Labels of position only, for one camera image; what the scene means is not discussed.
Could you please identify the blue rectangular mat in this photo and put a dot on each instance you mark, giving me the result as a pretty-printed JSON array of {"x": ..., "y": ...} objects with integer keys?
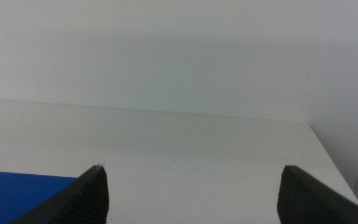
[{"x": 11, "y": 196}]

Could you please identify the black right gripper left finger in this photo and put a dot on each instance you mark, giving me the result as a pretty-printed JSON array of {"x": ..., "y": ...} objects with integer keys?
[{"x": 85, "y": 199}]

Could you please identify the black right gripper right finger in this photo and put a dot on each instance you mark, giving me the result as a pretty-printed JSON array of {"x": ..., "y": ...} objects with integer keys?
[{"x": 303, "y": 199}]

